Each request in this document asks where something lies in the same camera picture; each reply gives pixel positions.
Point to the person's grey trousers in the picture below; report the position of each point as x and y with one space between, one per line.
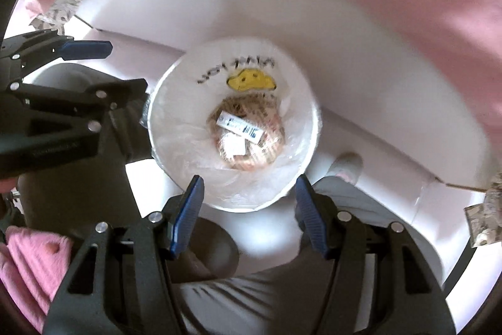
255 295

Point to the patterned cloth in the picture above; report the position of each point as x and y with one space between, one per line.
62 1
486 217

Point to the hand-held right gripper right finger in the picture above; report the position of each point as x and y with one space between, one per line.
310 213

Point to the small white square box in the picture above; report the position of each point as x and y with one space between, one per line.
234 146

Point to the clear plastic bin liner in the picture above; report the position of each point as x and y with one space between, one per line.
184 146

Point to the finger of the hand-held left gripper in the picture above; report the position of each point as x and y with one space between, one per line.
90 49
59 123

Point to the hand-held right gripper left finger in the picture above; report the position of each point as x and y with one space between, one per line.
188 213

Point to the white round bin with smiley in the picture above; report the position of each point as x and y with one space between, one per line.
184 84

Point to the pink fluffy slipper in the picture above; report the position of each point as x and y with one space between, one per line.
27 264

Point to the long white barcode box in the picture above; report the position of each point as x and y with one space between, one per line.
239 125

